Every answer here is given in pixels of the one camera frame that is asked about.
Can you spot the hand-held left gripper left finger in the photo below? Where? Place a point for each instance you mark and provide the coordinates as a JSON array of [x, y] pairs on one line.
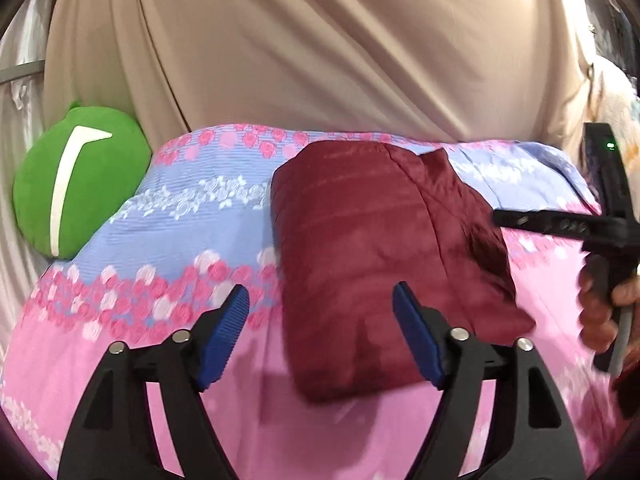
[[225, 335]]

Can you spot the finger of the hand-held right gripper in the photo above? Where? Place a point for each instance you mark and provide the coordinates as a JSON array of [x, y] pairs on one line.
[[545, 224]]

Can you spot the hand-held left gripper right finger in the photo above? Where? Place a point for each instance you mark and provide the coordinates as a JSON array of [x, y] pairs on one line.
[[416, 340]]

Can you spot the maroon puffer jacket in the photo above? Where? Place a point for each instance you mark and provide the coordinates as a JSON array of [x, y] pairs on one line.
[[385, 250]]

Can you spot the person's right hand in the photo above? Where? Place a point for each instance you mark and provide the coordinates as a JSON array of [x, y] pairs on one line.
[[597, 320]]

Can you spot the floral striped bed sheet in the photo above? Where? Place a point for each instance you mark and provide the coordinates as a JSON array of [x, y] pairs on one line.
[[165, 240]]

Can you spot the green plush pillow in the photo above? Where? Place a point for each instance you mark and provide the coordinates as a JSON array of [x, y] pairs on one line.
[[75, 190]]

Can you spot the beige curtain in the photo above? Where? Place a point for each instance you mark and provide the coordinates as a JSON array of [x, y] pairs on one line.
[[325, 45]]

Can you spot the white cloth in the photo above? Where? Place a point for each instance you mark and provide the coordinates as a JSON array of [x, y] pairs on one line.
[[22, 50]]

